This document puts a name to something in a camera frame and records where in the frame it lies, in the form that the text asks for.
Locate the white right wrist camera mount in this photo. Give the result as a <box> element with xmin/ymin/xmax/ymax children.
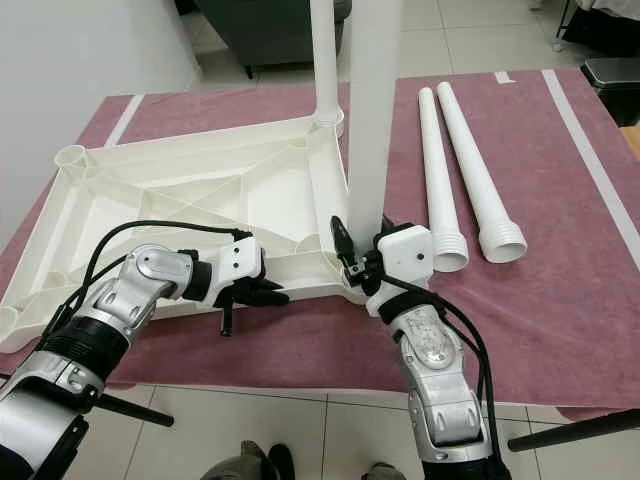
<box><xmin>365</xmin><ymin>225</ymin><xmax>437</xmax><ymax>318</ymax></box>

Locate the black metal table frame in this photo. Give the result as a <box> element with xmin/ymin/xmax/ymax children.
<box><xmin>0</xmin><ymin>375</ymin><xmax>640</xmax><ymax>454</ymax></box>

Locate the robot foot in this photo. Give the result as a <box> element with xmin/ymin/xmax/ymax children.
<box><xmin>198</xmin><ymin>440</ymin><xmax>293</xmax><ymax>480</ymax></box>
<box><xmin>363</xmin><ymin>462</ymin><xmax>408</xmax><ymax>480</ymax></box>

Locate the dark grey armchair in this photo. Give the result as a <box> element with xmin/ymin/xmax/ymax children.
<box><xmin>195</xmin><ymin>0</ymin><xmax>353</xmax><ymax>81</ymax></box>

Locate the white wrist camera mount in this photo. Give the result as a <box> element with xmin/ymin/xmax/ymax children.
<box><xmin>205</xmin><ymin>232</ymin><xmax>267</xmax><ymax>303</ymax></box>
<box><xmin>365</xmin><ymin>225</ymin><xmax>437</xmax><ymax>318</ymax></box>

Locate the white plastic children table top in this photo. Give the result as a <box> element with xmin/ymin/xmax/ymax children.
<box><xmin>0</xmin><ymin>105</ymin><xmax>371</xmax><ymax>353</ymax></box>

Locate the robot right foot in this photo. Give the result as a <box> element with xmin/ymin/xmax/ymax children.
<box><xmin>363</xmin><ymin>462</ymin><xmax>408</xmax><ymax>480</ymax></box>

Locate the silver black trash bin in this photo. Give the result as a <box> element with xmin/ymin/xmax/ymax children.
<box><xmin>580</xmin><ymin>58</ymin><xmax>640</xmax><ymax>126</ymax></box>

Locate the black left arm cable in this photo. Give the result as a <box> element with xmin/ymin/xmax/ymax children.
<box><xmin>0</xmin><ymin>220</ymin><xmax>253</xmax><ymax>401</ymax></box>

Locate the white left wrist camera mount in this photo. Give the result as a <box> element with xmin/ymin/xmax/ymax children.
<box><xmin>205</xmin><ymin>232</ymin><xmax>267</xmax><ymax>303</ymax></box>

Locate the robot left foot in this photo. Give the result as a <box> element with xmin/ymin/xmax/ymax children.
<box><xmin>198</xmin><ymin>440</ymin><xmax>293</xmax><ymax>480</ymax></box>

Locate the clothes rack with garments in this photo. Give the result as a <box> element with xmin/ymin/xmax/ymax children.
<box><xmin>550</xmin><ymin>0</ymin><xmax>640</xmax><ymax>56</ymax></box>

